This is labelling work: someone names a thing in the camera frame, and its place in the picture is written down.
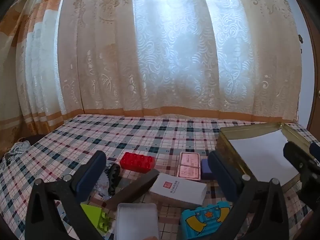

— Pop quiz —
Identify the green building block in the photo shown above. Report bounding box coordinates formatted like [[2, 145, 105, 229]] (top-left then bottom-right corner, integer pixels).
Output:
[[80, 204, 115, 235]]

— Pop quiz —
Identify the wooden door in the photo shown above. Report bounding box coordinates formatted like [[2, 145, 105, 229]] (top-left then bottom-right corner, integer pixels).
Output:
[[297, 0, 320, 135]]

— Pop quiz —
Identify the brown comb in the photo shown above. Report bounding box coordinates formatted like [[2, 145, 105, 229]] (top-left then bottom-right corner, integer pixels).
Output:
[[105, 169, 160, 212]]

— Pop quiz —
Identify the red building block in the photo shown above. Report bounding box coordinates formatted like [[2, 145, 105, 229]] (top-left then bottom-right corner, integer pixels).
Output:
[[119, 152, 155, 174]]

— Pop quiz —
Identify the teal printed building block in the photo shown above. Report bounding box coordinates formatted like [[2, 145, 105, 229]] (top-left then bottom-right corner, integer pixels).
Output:
[[180, 201, 232, 240]]

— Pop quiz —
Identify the white box with red label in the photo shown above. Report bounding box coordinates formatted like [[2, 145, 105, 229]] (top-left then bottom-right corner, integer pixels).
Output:
[[149, 172, 207, 206]]

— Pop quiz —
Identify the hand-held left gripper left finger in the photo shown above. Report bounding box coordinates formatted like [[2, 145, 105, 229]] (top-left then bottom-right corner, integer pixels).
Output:
[[25, 151, 107, 240]]

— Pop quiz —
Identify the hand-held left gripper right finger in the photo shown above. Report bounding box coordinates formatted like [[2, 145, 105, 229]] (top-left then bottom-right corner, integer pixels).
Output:
[[207, 151, 292, 240]]

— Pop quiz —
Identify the black lace hair clip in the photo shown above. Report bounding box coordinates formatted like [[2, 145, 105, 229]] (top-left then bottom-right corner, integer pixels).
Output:
[[96, 163, 122, 198]]

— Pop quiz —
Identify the pink card box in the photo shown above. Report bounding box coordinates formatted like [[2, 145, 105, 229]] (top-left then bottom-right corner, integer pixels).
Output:
[[177, 152, 202, 181]]

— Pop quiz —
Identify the dark cloth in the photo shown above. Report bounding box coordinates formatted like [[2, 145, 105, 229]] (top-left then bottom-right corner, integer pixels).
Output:
[[19, 134, 44, 145]]

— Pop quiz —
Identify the gold metal tin box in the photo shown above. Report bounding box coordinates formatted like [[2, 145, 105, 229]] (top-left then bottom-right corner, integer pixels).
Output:
[[216, 122, 314, 193]]

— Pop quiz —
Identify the purple block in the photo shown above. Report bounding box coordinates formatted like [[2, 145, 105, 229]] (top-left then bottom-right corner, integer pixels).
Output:
[[201, 159, 214, 180]]

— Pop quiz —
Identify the plaid sheet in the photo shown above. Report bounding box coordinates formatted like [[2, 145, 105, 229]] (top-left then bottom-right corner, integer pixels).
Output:
[[0, 114, 320, 240]]

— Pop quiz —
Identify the cream patterned curtain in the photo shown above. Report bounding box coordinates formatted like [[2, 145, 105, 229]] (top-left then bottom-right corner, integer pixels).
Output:
[[0, 0, 303, 150]]

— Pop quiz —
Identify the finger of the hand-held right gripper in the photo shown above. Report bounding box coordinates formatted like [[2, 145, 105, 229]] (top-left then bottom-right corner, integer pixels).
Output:
[[310, 142, 320, 162], [283, 141, 320, 178]]

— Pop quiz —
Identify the white lace cloth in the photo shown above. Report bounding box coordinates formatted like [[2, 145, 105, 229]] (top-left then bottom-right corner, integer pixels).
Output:
[[0, 141, 32, 173]]

